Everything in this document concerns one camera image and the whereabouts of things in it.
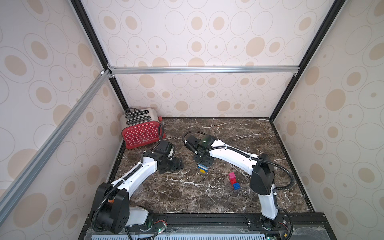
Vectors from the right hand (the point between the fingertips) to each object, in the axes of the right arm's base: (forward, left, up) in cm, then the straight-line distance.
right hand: (204, 160), depth 86 cm
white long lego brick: (-3, +1, -2) cm, 4 cm away
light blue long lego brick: (-7, 0, +8) cm, 11 cm away
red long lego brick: (-8, -17, -8) cm, 20 cm away
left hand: (-4, +13, 0) cm, 14 cm away
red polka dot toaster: (+17, +39, +9) cm, 43 cm away
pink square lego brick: (-5, -17, -8) cm, 19 cm away
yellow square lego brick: (-3, +1, -7) cm, 8 cm away
